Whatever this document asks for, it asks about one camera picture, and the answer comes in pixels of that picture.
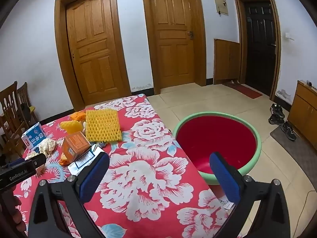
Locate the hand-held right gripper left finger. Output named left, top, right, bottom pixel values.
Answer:
left=28, top=151, right=110, bottom=238

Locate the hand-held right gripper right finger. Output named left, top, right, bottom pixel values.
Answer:
left=209, top=152, right=291, bottom=238

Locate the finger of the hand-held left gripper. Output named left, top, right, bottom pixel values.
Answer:
left=30, top=153, right=47, bottom=173

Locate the orange cardboard box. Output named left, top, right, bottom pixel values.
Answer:
left=61, top=131, right=91, bottom=164

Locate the red basin with green rim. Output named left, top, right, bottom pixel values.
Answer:
left=172, top=111, right=262, bottom=185

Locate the large yellow foam net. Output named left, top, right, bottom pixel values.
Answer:
left=85, top=108, right=122, bottom=142

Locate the person's left hand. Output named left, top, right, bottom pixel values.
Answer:
left=5, top=196, right=27, bottom=238

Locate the blue and white carton box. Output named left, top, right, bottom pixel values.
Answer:
left=21, top=122, right=46, bottom=150

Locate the small yellow foam net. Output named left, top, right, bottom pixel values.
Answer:
left=60, top=120, right=83, bottom=132

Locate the red floral blanket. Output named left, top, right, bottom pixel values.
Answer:
left=11, top=94, right=236, bottom=238

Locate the dark wooden chair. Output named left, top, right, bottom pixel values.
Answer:
left=0, top=81, right=28, bottom=158

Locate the orange crumpled wrapper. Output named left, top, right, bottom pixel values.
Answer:
left=70, top=111, right=87, bottom=122

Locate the grey floor mat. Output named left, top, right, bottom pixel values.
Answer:
left=270, top=126, right=317, bottom=191

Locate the black sneaker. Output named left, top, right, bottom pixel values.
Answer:
left=281, top=121, right=297, bottom=141
left=268, top=114, right=285, bottom=126
left=270, top=103, right=285, bottom=118

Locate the red doormat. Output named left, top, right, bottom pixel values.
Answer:
left=223, top=83, right=263, bottom=99

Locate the wooden sideboard cabinet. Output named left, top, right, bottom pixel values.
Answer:
left=287, top=79, right=317, bottom=144

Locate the arched panel wooden door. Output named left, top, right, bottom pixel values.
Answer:
left=54, top=0, right=132, bottom=112

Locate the black entrance door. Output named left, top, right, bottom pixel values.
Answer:
left=234, top=0, right=281, bottom=101

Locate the wooden wall panel cabinet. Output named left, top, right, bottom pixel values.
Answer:
left=213, top=38, right=240, bottom=85

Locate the wooden door with brass handle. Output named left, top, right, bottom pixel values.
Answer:
left=141, top=0, right=207, bottom=96

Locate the beige wall electrical panel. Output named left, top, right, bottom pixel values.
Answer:
left=213, top=0, right=229, bottom=16

